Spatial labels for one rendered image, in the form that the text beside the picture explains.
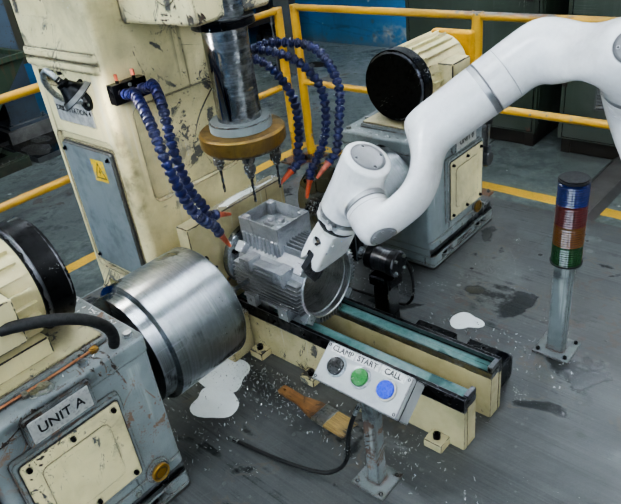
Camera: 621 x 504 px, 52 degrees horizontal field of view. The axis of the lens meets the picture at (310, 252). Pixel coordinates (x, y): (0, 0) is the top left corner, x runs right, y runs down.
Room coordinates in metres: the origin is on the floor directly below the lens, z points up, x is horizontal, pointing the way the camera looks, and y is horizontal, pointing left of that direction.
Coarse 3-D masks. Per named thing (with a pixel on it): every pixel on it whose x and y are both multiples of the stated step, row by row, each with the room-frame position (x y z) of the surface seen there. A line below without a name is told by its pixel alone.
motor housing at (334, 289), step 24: (264, 264) 1.17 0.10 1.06; (288, 264) 1.14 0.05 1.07; (336, 264) 1.22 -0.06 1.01; (240, 288) 1.22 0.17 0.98; (264, 288) 1.15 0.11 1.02; (288, 288) 1.10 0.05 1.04; (312, 288) 1.22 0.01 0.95; (336, 288) 1.19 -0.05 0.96; (312, 312) 1.13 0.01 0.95; (336, 312) 1.15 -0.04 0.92
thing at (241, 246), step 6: (240, 240) 1.24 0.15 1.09; (240, 246) 1.23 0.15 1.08; (246, 246) 1.23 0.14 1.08; (246, 252) 1.22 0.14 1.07; (300, 264) 1.10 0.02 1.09; (294, 270) 1.10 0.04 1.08; (300, 270) 1.09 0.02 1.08; (300, 276) 1.09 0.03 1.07; (348, 288) 1.18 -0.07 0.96; (348, 294) 1.18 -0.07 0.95; (300, 318) 1.10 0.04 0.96; (306, 318) 1.10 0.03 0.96; (312, 318) 1.10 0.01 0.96; (312, 324) 1.10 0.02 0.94
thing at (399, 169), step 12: (396, 156) 1.49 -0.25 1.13; (396, 168) 1.43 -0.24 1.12; (408, 168) 1.47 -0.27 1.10; (324, 180) 1.41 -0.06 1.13; (396, 180) 1.41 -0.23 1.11; (300, 192) 1.47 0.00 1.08; (312, 192) 1.44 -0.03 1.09; (324, 192) 1.41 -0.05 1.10; (300, 204) 1.48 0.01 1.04; (312, 204) 1.41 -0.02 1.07; (312, 216) 1.45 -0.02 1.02; (312, 228) 1.46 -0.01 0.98
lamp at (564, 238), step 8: (560, 232) 1.06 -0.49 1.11; (568, 232) 1.05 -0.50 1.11; (576, 232) 1.05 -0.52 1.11; (584, 232) 1.06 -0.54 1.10; (552, 240) 1.09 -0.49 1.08; (560, 240) 1.06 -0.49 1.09; (568, 240) 1.05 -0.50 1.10; (576, 240) 1.05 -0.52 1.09; (568, 248) 1.05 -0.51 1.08; (576, 248) 1.05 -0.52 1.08
